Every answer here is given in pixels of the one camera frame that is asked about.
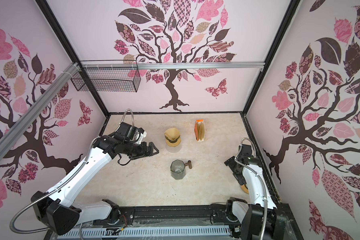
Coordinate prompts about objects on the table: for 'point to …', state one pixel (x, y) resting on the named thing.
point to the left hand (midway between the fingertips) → (151, 155)
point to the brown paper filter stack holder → (199, 130)
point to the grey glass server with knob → (178, 168)
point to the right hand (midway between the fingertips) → (233, 168)
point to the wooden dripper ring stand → (175, 144)
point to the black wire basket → (107, 76)
